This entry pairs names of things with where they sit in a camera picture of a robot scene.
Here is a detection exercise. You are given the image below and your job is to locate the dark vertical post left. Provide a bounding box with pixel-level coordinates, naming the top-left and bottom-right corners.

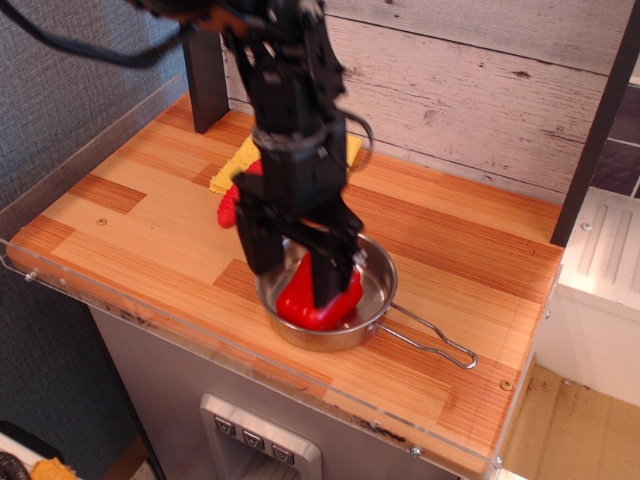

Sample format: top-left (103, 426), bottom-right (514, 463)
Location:
top-left (183, 31), bottom-right (230, 134)

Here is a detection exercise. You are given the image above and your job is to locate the grey toy fridge cabinet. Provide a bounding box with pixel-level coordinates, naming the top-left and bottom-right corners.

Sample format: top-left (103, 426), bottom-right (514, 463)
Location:
top-left (91, 309), bottom-right (453, 479)

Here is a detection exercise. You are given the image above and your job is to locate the red plastic bell pepper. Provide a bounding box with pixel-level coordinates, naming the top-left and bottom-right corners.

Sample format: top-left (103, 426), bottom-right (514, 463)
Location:
top-left (276, 253), bottom-right (363, 331)

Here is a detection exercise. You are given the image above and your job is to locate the clear acrylic table guard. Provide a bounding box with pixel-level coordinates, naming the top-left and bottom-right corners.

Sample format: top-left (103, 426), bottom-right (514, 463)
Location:
top-left (1, 75), bottom-right (565, 479)

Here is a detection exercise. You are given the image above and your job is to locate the yellow cloth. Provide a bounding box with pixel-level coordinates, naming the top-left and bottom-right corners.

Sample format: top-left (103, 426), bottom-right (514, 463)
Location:
top-left (209, 134), bottom-right (362, 195)

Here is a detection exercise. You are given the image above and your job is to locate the white toy sink unit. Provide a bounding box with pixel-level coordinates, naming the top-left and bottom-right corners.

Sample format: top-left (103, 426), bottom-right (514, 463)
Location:
top-left (534, 188), bottom-right (639, 405)

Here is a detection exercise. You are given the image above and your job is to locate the stainless steel pot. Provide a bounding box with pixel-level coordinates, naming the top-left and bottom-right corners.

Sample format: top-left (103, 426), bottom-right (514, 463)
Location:
top-left (255, 234), bottom-right (478, 370)

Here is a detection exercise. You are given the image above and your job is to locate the fork with red handle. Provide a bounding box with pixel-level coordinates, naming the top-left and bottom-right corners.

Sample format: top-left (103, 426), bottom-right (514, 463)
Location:
top-left (217, 159), bottom-right (263, 228)

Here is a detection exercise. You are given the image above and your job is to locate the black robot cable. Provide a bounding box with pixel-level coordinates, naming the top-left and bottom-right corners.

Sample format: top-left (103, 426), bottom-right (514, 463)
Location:
top-left (0, 0), bottom-right (201, 69)

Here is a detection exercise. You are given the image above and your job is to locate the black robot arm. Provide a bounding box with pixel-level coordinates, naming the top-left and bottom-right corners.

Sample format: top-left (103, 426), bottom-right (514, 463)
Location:
top-left (133, 1), bottom-right (363, 307)

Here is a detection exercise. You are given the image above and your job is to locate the dark vertical post right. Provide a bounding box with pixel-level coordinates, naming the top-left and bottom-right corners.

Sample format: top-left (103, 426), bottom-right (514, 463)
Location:
top-left (551, 1), bottom-right (639, 247)

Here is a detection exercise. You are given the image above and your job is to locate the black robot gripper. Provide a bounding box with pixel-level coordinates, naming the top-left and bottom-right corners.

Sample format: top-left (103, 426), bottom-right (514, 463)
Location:
top-left (232, 130), bottom-right (363, 307)

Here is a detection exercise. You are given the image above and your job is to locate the yellow object bottom left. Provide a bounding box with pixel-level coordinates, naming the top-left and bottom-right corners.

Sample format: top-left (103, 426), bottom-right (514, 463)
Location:
top-left (30, 458), bottom-right (79, 480)

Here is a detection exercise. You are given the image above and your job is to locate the dark vertical post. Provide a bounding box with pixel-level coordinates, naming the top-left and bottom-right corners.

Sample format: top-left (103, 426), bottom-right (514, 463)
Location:
top-left (551, 1), bottom-right (639, 247)
top-left (183, 31), bottom-right (230, 134)

